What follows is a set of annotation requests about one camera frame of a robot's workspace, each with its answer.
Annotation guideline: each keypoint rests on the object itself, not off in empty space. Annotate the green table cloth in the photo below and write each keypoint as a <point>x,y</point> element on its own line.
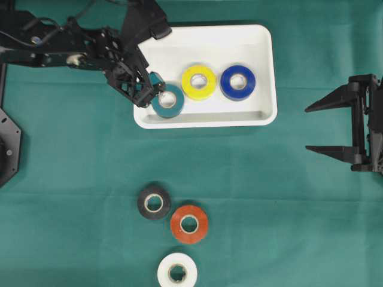
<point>279,215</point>

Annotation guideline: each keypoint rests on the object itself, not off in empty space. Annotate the blue tape roll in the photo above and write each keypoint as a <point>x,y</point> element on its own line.
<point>237,82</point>

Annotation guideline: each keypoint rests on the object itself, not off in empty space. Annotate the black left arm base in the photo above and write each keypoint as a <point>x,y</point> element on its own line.
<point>11,136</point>

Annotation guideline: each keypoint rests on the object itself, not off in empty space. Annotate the black tape roll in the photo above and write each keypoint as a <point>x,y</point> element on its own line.
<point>147,193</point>

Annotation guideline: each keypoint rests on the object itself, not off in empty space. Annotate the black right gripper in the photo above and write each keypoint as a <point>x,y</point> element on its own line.
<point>363,94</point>

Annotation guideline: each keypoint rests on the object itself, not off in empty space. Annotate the teal green tape roll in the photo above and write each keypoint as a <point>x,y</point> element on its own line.
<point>169,110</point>

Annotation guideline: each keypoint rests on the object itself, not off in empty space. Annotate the white tape roll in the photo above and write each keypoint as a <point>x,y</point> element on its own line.
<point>173,260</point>

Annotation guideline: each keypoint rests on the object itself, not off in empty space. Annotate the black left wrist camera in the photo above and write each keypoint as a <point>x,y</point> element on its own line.
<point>144,20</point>

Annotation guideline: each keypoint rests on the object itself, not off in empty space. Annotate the yellow tape roll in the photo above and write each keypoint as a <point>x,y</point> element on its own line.
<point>198,82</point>

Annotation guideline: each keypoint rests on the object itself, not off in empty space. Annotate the white plastic tray case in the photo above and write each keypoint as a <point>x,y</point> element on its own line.
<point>217,47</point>

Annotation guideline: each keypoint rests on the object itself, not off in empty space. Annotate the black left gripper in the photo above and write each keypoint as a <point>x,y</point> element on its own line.
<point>125,71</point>

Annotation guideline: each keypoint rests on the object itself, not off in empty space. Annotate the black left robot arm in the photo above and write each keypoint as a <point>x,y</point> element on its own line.
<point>39,42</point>

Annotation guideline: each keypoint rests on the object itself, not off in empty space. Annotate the red tape roll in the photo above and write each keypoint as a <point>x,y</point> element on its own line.
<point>189,237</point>

